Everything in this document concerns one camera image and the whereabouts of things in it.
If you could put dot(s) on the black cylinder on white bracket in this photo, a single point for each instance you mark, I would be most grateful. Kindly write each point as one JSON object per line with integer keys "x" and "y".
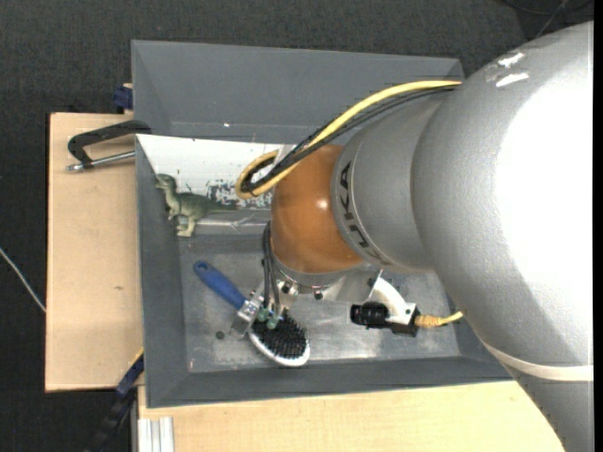
{"x": 393, "y": 306}

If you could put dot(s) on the pale brown flat board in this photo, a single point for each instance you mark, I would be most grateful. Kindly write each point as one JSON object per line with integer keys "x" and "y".
{"x": 89, "y": 262}

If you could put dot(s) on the grey metal bin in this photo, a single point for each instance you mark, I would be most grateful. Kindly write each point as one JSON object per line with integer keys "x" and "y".
{"x": 226, "y": 87}

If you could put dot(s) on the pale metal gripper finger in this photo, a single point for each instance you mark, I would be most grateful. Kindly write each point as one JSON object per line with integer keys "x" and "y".
{"x": 241, "y": 324}

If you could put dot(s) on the green toy dinosaur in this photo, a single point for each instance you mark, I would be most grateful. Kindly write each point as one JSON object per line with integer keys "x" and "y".
{"x": 188, "y": 205}

